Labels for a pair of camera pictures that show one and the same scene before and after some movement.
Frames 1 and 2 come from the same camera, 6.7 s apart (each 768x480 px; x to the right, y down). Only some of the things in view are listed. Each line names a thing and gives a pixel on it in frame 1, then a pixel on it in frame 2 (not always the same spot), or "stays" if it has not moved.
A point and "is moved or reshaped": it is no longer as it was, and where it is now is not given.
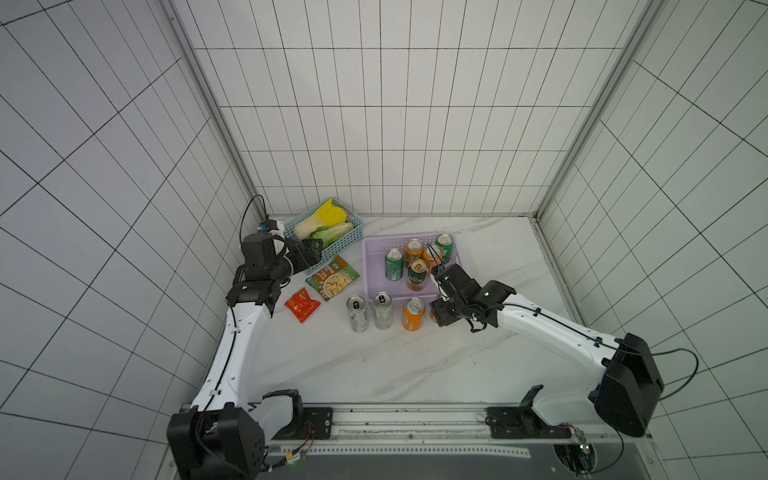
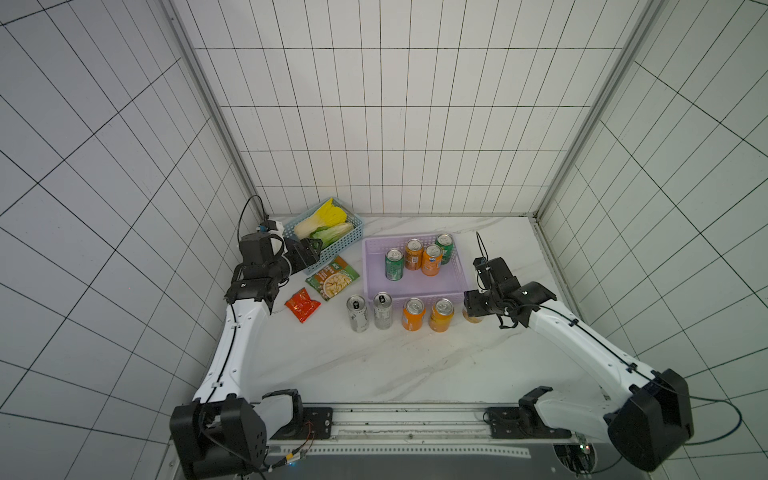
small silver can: [358, 311] stays
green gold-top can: [417, 274] is moved or reshaped
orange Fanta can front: [413, 313] stays
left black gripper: [314, 256] stays
